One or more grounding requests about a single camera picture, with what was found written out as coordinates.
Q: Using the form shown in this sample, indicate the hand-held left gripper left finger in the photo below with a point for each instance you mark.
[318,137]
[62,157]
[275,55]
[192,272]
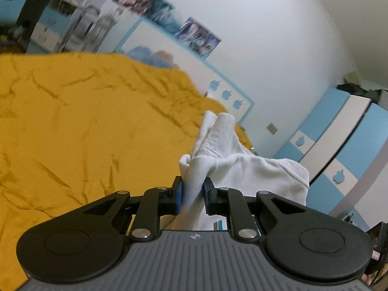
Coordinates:
[178,197]

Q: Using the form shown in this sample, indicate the dark clutter pile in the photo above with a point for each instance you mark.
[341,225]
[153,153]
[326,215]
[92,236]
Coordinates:
[360,89]

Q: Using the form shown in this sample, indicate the yellow blanket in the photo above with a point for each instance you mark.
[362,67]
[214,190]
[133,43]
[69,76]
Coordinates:
[75,112]

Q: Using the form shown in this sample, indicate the beige wall socket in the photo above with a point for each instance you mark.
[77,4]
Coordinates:
[272,128]

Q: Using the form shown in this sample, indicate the white small garment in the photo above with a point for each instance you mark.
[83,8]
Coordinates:
[257,175]

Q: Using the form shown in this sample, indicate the blue white wardrobe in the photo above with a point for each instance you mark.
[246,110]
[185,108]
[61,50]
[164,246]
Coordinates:
[333,106]

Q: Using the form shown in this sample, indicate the blue pillow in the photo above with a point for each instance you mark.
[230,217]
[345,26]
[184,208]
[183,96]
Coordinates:
[145,55]

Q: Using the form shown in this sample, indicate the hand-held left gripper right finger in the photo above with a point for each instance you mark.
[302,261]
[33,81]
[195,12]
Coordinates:
[207,197]

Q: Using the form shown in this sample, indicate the white blue bed headboard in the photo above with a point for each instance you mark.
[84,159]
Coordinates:
[209,78]

